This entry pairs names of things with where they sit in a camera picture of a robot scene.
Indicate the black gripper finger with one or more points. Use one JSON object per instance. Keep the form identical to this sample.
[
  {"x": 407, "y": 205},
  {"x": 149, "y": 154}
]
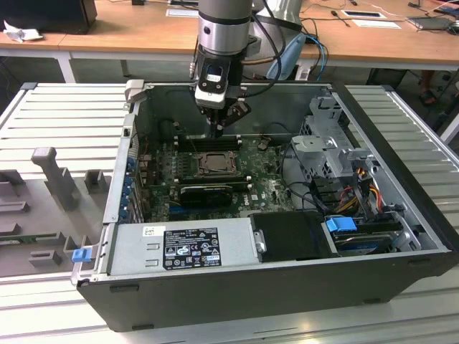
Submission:
[
  {"x": 214, "y": 122},
  {"x": 236, "y": 111}
]

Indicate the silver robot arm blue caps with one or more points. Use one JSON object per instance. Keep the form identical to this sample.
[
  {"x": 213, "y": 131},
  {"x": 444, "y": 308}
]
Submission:
[{"x": 222, "y": 32}]

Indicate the black RAM slot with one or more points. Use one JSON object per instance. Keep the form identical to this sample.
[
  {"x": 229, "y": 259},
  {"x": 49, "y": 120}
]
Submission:
[
  {"x": 231, "y": 138},
  {"x": 215, "y": 178},
  {"x": 215, "y": 182},
  {"x": 229, "y": 146}
]

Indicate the CPU socket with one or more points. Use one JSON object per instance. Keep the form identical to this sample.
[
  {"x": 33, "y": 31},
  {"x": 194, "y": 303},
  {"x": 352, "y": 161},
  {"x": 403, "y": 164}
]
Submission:
[{"x": 196, "y": 171}]

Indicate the coin battery holder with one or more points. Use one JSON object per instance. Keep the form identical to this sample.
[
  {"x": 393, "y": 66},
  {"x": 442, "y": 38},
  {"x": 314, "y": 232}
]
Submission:
[{"x": 263, "y": 144}]

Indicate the white socket box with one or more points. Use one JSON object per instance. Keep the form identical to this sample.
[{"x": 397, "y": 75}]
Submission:
[{"x": 303, "y": 73}]

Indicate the black graphics card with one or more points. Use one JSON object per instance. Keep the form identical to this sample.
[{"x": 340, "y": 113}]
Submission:
[{"x": 204, "y": 196}]

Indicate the green motherboard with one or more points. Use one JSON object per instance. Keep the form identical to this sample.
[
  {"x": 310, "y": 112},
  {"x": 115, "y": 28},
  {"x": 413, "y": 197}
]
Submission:
[{"x": 265, "y": 190}]

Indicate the light grey case latch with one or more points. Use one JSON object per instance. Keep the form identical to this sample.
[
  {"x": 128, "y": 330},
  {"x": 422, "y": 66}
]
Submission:
[{"x": 134, "y": 89}]

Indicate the blue card retention clip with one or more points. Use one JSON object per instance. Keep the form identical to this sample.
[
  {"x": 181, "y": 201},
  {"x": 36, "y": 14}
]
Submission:
[
  {"x": 124, "y": 211},
  {"x": 127, "y": 188},
  {"x": 131, "y": 165}
]

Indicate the silver metal drive cage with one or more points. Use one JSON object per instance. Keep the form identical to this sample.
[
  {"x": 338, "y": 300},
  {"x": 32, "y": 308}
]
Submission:
[{"x": 322, "y": 150}]

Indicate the black plastic shroud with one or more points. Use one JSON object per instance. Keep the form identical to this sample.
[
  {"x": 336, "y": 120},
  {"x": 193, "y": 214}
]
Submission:
[{"x": 294, "y": 236}]

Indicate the white paper sheet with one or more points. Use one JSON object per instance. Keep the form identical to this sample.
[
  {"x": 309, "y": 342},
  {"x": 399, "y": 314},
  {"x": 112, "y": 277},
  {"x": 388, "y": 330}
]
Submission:
[{"x": 376, "y": 24}]

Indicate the grey power supply with label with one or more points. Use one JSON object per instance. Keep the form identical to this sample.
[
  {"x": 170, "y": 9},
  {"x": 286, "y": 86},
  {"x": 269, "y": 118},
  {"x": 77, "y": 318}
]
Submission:
[{"x": 136, "y": 251}]

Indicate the hard disk in blue carrier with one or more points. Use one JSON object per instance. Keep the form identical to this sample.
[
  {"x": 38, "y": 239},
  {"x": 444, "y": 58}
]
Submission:
[{"x": 340, "y": 226}]

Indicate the grey parts rack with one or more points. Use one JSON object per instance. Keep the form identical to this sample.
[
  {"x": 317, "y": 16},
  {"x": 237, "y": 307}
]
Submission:
[{"x": 89, "y": 218}]

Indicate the black and grey PC case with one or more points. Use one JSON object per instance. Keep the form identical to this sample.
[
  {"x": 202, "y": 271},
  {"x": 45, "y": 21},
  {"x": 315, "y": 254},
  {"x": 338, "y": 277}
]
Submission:
[{"x": 215, "y": 297}]

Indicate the person's leg with sandal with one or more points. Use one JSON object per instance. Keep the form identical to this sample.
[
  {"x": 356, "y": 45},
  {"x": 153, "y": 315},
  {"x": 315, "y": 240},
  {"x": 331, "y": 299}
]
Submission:
[{"x": 427, "y": 94}]

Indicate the blue case latch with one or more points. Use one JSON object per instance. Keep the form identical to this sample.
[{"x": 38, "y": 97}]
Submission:
[{"x": 80, "y": 256}]

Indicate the black box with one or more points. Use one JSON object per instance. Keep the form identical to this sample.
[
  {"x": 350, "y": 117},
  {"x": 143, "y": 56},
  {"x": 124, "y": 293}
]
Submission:
[{"x": 46, "y": 14}]

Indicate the grey laptop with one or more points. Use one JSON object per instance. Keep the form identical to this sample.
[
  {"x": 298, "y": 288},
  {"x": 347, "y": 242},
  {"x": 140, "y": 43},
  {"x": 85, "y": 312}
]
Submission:
[{"x": 430, "y": 23}]

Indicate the crumpled white paper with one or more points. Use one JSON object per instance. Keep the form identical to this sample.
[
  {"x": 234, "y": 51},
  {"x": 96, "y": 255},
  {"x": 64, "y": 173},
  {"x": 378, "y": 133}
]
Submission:
[{"x": 21, "y": 34}]

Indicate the green RAM stick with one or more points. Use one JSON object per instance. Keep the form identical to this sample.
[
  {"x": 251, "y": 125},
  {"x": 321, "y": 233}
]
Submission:
[{"x": 28, "y": 237}]

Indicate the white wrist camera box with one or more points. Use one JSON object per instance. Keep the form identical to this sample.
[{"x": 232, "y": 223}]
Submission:
[{"x": 209, "y": 98}]

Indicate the wooden desk white frame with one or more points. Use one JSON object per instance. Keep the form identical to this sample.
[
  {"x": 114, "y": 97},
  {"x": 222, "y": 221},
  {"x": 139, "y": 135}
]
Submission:
[
  {"x": 125, "y": 39},
  {"x": 52, "y": 40}
]

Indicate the white table frame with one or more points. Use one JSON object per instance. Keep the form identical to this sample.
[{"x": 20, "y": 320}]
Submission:
[{"x": 452, "y": 129}]

